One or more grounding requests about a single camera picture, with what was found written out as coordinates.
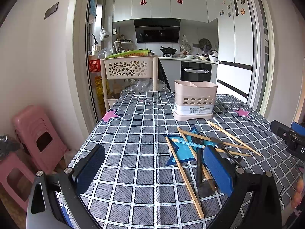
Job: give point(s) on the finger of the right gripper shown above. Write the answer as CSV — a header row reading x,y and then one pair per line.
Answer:
x,y
281,130
298,128

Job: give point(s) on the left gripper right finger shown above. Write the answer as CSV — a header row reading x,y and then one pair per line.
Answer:
x,y
224,172

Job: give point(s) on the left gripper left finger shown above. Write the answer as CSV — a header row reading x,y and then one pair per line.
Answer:
x,y
77,180

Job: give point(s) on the plain bamboo chopstick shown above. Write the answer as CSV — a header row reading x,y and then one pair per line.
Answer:
x,y
184,176

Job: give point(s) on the blue patterned chopstick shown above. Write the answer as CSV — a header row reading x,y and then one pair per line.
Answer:
x,y
188,143

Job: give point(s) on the dark plastic spoon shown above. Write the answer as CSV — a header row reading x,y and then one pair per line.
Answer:
x,y
206,186
220,145

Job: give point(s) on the black kitchen faucet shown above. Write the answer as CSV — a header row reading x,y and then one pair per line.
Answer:
x,y
94,38

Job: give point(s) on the person's right hand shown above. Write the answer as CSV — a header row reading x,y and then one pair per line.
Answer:
x,y
296,200

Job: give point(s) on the pink plastic stool stack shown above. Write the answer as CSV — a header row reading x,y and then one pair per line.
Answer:
x,y
36,132

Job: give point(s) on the grey checked tablecloth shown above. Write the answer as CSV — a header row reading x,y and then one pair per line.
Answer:
x,y
139,184

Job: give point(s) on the beige utensil holder caddy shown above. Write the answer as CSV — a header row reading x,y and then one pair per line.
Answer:
x,y
194,100

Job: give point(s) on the black built-in oven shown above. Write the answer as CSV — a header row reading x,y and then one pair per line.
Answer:
x,y
195,72

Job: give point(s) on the white rice cooker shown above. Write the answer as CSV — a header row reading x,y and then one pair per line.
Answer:
x,y
213,55

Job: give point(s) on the white refrigerator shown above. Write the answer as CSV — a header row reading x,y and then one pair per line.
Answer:
x,y
235,40

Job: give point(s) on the clear plastic bag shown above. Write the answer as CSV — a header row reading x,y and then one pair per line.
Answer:
x,y
143,85

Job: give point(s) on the red plastic basket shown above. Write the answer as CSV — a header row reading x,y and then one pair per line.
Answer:
x,y
94,66

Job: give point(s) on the beige flower-cutout storage cart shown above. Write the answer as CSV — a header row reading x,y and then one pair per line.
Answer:
x,y
131,67

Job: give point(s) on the black wok on stove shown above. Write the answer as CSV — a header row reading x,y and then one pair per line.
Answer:
x,y
168,50

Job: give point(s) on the green tray on cart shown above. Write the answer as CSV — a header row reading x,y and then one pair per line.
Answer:
x,y
130,54

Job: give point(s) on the black range hood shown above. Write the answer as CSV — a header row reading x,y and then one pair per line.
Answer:
x,y
155,30

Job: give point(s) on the white upper cabinets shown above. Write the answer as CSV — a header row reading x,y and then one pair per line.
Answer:
x,y
193,10

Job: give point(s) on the wall light switch plate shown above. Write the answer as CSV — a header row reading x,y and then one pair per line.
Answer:
x,y
51,10

